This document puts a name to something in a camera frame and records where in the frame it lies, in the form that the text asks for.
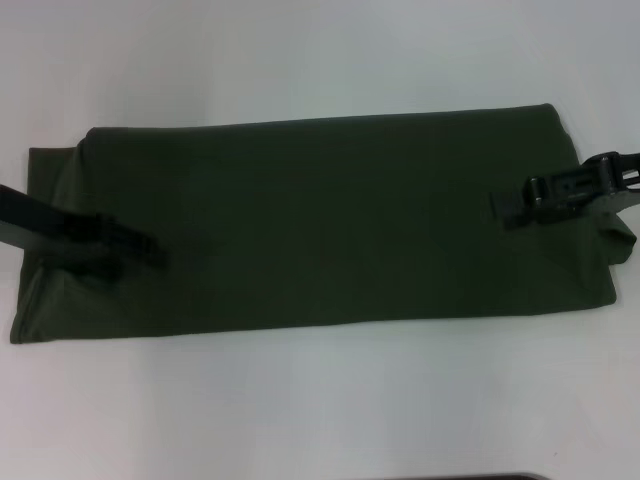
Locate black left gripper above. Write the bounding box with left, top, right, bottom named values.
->
left=0, top=183, right=170, bottom=282

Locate dark green FREE t-shirt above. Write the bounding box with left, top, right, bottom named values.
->
left=9, top=103, right=634, bottom=347

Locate dark flat strip grey rim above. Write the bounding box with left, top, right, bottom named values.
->
left=444, top=471, right=552, bottom=480

